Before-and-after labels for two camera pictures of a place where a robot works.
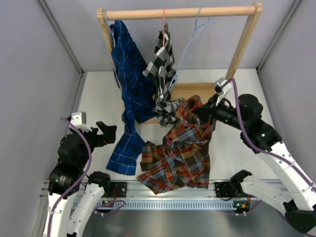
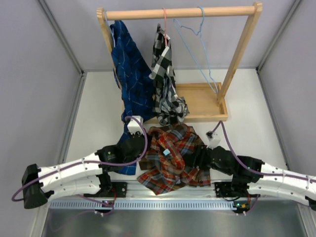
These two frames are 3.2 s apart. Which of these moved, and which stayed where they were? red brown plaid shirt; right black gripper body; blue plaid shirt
Moved: red brown plaid shirt; right black gripper body
Stayed: blue plaid shirt
